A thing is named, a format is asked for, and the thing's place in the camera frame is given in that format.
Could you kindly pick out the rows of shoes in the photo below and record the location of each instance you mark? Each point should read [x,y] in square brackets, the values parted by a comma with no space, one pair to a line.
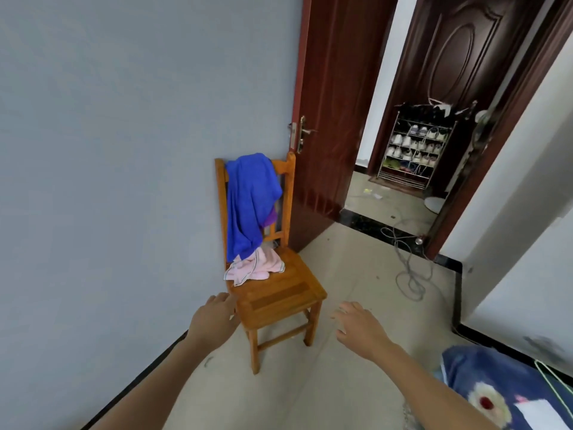
[418,145]

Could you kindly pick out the wooden chair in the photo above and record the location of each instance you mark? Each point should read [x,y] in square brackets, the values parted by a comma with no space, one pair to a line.
[277,295]

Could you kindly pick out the person's right hand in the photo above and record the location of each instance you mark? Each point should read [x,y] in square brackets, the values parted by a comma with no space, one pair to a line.
[365,331]

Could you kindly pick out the person's left hand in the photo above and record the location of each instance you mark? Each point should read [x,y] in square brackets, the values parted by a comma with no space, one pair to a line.
[210,324]

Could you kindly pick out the blue floral bedding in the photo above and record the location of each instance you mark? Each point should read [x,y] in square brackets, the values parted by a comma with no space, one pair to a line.
[483,385]

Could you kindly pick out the person's right fingers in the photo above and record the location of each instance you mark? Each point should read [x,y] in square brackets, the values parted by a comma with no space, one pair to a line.
[344,312]

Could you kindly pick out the white stand fan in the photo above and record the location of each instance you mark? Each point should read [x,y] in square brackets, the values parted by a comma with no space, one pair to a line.
[434,205]

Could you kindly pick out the small paper scrap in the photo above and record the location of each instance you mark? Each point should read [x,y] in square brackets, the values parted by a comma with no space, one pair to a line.
[372,193]

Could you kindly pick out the dark brown panelled door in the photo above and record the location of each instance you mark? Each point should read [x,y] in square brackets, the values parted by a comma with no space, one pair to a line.
[452,53]

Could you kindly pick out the person's left fingers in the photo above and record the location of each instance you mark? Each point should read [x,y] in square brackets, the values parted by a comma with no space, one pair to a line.
[222,299]

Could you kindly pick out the dark brown door frame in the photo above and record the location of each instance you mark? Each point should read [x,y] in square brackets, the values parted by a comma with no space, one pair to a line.
[492,129]

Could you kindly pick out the person's left forearm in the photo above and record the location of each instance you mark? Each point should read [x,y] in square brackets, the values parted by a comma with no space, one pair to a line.
[154,389]

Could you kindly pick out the blue cloth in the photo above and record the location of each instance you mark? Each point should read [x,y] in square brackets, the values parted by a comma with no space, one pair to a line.
[248,201]

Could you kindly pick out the reddish brown open door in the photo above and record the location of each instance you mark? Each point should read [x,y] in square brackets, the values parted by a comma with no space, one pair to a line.
[340,107]

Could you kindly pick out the person's right forearm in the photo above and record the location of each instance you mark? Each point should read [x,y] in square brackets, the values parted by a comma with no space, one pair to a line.
[429,394]

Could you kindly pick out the metal shoe rack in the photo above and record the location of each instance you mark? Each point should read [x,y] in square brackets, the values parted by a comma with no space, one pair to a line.
[416,174]

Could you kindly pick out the white paper sheet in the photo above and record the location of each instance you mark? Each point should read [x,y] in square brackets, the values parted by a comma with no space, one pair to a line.
[541,415]

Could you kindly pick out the purple cloth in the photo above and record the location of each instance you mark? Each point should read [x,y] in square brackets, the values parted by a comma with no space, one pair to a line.
[269,217]

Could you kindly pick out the pink cloth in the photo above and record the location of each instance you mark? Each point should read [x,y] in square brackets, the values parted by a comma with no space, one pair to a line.
[257,266]

